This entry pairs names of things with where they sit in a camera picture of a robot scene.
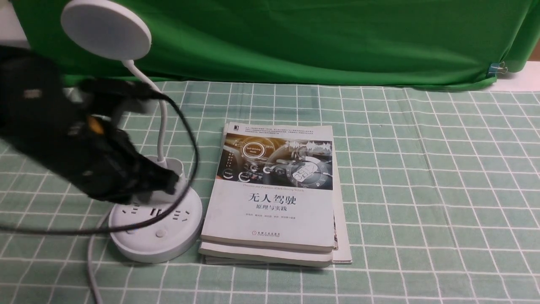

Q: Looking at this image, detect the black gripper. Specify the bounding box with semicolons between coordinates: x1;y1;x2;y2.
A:
63;119;180;204

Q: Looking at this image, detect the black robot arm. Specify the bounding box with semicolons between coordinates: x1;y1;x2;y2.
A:
1;46;179;204

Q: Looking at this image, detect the white desk lamp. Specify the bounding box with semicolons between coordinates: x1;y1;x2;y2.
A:
60;0;203;263

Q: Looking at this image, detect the white autonomous driving book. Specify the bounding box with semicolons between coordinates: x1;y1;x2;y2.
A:
201;122;335;253

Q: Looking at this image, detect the green backdrop cloth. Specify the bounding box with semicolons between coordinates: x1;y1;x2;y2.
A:
11;0;540;91

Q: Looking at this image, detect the green checkered tablecloth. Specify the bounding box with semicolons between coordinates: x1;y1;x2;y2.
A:
0;81;540;304

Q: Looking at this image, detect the blue binder clip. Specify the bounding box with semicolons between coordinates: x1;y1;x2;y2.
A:
486;62;508;78

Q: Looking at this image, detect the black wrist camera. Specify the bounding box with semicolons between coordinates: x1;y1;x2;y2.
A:
77;78;161;127

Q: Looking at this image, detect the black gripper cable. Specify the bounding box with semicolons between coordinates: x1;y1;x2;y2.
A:
0;91;200;235

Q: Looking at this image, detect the white lamp power cord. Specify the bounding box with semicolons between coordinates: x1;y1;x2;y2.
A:
87;210;113;304

